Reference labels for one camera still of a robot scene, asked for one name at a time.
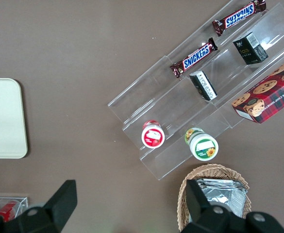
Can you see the beige plastic serving tray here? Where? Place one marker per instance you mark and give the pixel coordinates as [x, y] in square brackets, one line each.
[3, 119]

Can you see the Snickers chocolate bar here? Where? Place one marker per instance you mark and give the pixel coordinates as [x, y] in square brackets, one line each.
[195, 58]
[238, 17]

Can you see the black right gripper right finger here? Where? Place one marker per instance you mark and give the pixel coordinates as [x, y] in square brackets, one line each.
[202, 213]

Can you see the small black carton box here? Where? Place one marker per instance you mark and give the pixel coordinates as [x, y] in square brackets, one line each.
[202, 85]
[251, 48]

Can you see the stack of foil containers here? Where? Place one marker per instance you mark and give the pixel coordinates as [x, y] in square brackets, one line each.
[224, 196]

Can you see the green lidded white jar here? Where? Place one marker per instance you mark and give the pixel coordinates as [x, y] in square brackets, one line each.
[203, 146]

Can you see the red cola bottle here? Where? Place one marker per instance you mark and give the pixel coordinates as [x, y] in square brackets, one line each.
[7, 210]

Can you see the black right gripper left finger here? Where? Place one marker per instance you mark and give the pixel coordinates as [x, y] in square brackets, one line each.
[52, 208]

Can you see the red lidded white jar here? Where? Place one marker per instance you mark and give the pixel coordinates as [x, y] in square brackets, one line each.
[153, 137]

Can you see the clear acrylic bottle rack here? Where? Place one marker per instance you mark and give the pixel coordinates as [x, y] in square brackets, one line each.
[22, 201]

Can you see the red tartan cookie box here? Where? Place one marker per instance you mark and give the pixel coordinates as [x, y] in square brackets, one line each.
[270, 97]

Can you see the light tan wicker basket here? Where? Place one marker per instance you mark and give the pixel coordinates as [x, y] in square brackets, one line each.
[217, 171]

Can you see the clear acrylic tiered display stand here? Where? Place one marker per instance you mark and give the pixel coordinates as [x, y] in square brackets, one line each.
[156, 97]

